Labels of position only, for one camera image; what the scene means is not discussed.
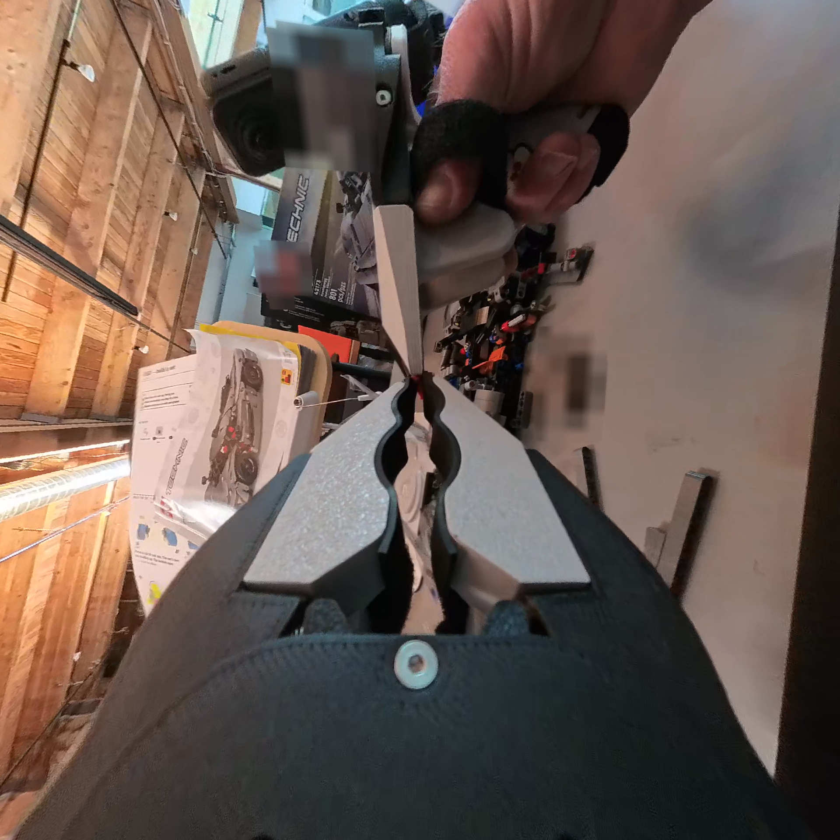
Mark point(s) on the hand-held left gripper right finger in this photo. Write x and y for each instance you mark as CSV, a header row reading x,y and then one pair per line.
x,y
512,525

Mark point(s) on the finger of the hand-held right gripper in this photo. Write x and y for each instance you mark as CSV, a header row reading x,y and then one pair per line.
x,y
400,282

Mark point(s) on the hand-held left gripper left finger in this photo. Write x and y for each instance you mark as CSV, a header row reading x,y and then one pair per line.
x,y
315,525

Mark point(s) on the red lego pin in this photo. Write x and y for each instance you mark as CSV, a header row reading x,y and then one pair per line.
x,y
413,386

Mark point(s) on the dark lego box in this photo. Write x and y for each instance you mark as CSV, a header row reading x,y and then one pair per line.
x,y
328,249

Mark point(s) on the black lego plate with holes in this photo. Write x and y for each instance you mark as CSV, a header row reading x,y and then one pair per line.
x,y
592,476

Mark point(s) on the partly built lego car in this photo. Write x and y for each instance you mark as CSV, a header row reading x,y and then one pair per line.
x,y
492,341

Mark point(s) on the grey red lego subassembly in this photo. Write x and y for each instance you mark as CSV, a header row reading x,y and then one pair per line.
x,y
571,262

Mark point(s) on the long grey lego beam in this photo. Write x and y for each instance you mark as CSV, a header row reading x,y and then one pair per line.
x,y
686,525

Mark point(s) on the person's right hand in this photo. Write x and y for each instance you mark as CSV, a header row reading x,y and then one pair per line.
x,y
558,59

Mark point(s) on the white wooden book stand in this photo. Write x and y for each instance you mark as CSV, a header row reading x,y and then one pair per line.
x,y
315,367

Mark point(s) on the white instruction booklet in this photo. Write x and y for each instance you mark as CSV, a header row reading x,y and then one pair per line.
x,y
223,420

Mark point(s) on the silver air duct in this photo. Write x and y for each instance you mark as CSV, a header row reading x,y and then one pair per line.
x,y
59,489

